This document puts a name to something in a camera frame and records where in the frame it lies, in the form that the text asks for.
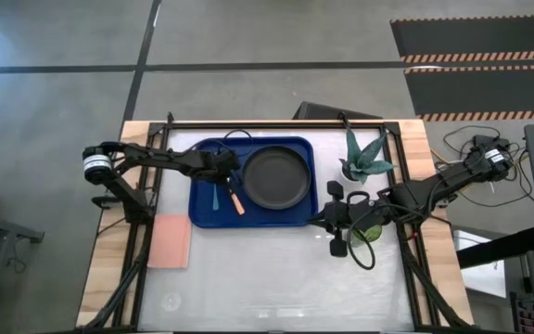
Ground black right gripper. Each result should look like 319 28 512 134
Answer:
310 180 391 259

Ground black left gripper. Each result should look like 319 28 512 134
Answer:
197 149 245 197

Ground fork with orange handle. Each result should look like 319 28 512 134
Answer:
225 178 247 216

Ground green glass cup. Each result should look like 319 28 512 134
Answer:
351 224 384 244

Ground dark round plate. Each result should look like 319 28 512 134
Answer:
241 145 312 212

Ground blue plastic tray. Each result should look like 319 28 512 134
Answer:
187 135 320 229

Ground potted plant in white pot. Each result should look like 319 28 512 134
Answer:
338 128 397 185

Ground pink rectangular mat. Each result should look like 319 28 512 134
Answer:
147 213 194 270

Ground black chair back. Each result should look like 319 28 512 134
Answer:
292 100 383 122

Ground white box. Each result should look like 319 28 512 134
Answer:
451 229 508 299

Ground black metal beam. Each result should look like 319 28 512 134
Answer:
455 225 534 269

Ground black orange-striped floor mat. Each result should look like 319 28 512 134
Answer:
403 64 534 122
389 15 534 65

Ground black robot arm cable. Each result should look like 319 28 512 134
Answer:
345 189 378 272

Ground black metal table frame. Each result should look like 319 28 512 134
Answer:
83 110 470 331

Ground black floor cable tangle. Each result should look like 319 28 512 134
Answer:
431 123 534 210

